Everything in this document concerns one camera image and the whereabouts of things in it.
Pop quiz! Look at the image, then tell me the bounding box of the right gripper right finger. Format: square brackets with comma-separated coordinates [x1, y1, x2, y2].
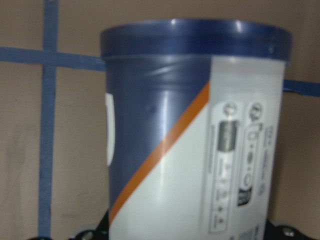
[263, 219, 316, 240]

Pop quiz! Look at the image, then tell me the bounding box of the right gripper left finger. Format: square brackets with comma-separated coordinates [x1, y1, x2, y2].
[72, 211, 109, 240]

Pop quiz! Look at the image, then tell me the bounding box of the white blue tennis ball can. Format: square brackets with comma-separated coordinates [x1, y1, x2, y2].
[100, 19, 292, 240]

